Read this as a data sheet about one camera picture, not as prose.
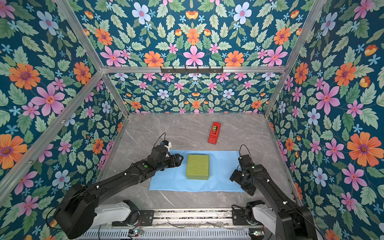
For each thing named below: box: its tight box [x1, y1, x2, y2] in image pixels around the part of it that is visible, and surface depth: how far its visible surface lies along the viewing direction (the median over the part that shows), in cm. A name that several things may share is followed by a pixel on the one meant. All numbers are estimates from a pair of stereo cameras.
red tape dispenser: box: [207, 122, 222, 145], surface depth 105 cm
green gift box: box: [186, 154, 210, 181], surface depth 86 cm
